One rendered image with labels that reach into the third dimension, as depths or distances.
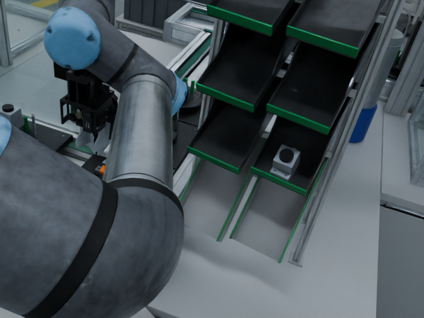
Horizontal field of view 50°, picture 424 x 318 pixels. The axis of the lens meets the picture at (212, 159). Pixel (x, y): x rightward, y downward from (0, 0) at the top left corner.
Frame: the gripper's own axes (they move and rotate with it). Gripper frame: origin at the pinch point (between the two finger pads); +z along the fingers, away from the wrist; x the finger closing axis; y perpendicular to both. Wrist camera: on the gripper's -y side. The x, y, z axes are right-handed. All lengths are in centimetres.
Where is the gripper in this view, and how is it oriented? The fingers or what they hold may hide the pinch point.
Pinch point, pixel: (98, 147)
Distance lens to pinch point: 95.3
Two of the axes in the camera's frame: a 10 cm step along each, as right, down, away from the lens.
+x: 9.4, 3.0, -1.7
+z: -1.4, 7.8, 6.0
